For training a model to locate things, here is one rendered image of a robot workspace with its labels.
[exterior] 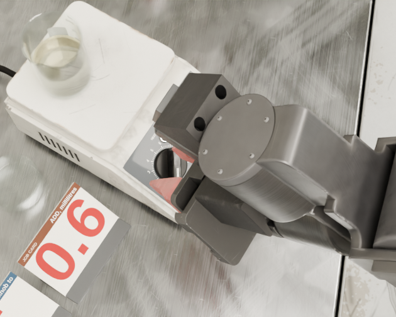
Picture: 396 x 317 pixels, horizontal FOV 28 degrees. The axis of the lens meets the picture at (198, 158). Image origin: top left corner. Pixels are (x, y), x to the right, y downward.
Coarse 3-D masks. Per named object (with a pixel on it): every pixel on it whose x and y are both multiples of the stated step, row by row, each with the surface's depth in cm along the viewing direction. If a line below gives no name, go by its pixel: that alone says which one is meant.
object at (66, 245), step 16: (80, 192) 74; (80, 208) 74; (96, 208) 75; (64, 224) 74; (80, 224) 74; (96, 224) 75; (48, 240) 73; (64, 240) 74; (80, 240) 74; (32, 256) 72; (48, 256) 73; (64, 256) 74; (80, 256) 75; (48, 272) 73; (64, 272) 74
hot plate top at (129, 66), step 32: (96, 32) 75; (128, 32) 74; (96, 64) 73; (128, 64) 73; (160, 64) 73; (32, 96) 72; (96, 96) 72; (128, 96) 72; (64, 128) 71; (96, 128) 71; (128, 128) 71
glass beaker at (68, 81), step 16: (48, 16) 68; (64, 16) 68; (32, 32) 68; (48, 32) 70; (64, 32) 70; (80, 32) 67; (32, 48) 69; (80, 48) 67; (32, 64) 67; (80, 64) 68; (48, 80) 68; (64, 80) 68; (80, 80) 70; (64, 96) 71
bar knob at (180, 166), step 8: (160, 152) 73; (168, 152) 73; (160, 160) 73; (168, 160) 73; (176, 160) 72; (184, 160) 74; (160, 168) 73; (168, 168) 73; (176, 168) 72; (184, 168) 74; (160, 176) 73; (168, 176) 73; (176, 176) 72
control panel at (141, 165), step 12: (192, 72) 75; (180, 84) 75; (144, 144) 73; (156, 144) 73; (168, 144) 74; (132, 156) 72; (144, 156) 73; (156, 156) 73; (132, 168) 72; (144, 168) 73; (144, 180) 72; (156, 192) 73
